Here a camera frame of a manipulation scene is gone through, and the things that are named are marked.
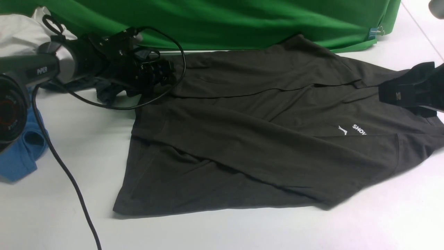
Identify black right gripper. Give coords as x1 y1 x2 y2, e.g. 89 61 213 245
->
378 62 444 118

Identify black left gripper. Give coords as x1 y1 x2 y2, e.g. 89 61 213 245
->
88 27 176 93

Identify gray long-sleeve top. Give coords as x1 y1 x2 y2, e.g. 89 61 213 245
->
113 34 443 217

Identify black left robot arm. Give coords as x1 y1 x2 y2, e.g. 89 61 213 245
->
0 27 176 151

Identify dark teal crumpled garment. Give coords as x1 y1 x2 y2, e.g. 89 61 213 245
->
42 75 139 106

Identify blue binder clip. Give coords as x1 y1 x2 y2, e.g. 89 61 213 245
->
368 26 385 40

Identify white crumpled garment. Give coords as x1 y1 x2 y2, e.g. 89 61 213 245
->
0 7 55 58

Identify green backdrop cloth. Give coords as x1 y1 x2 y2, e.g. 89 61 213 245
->
1 0 401 53

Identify blue garment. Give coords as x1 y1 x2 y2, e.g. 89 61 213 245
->
0 107 48 182

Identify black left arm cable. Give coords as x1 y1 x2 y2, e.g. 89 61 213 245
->
31 14 187 250

